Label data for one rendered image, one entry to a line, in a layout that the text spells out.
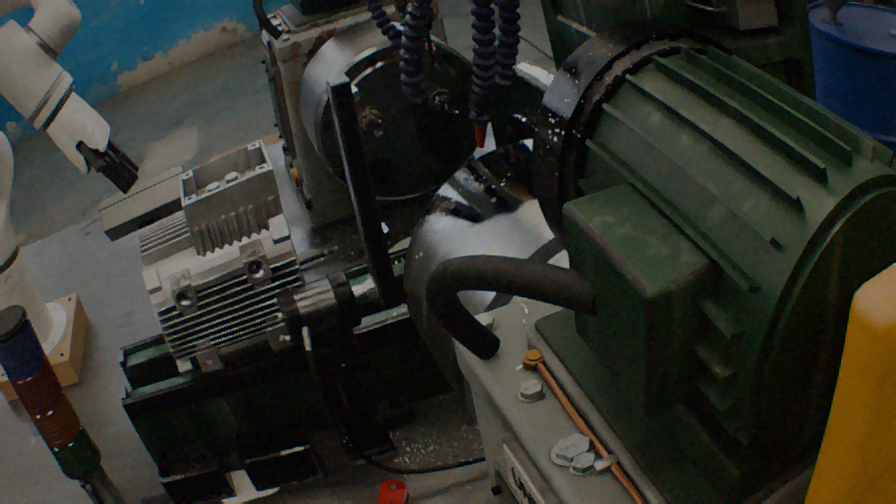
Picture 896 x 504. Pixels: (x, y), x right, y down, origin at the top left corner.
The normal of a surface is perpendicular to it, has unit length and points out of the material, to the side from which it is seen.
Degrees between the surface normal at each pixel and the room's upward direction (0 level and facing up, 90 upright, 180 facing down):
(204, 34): 90
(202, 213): 90
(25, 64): 79
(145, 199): 51
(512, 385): 0
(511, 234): 24
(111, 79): 90
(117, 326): 0
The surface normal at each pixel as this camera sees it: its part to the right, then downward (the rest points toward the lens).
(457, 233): -0.72, -0.45
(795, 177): -0.52, -0.66
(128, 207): 0.14, -0.19
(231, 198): 0.35, 0.44
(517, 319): -0.18, -0.84
